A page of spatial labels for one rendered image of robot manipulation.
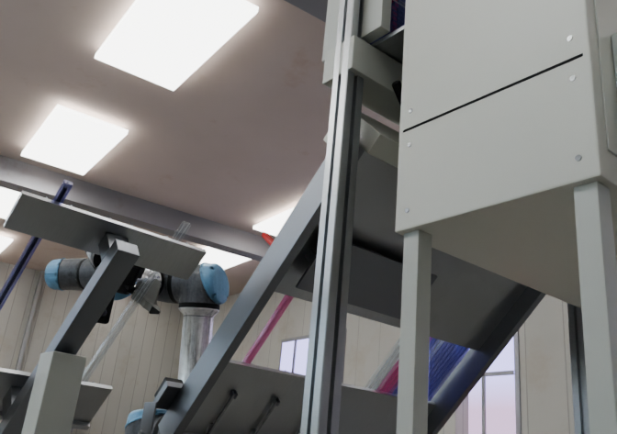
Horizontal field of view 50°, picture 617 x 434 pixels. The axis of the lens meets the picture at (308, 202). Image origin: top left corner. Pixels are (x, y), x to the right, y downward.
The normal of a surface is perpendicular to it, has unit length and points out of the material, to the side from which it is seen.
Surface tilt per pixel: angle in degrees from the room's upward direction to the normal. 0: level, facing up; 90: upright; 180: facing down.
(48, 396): 90
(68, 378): 90
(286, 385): 135
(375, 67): 90
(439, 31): 90
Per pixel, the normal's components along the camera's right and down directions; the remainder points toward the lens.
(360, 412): 0.38, 0.49
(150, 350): 0.58, -0.26
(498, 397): -0.81, -0.29
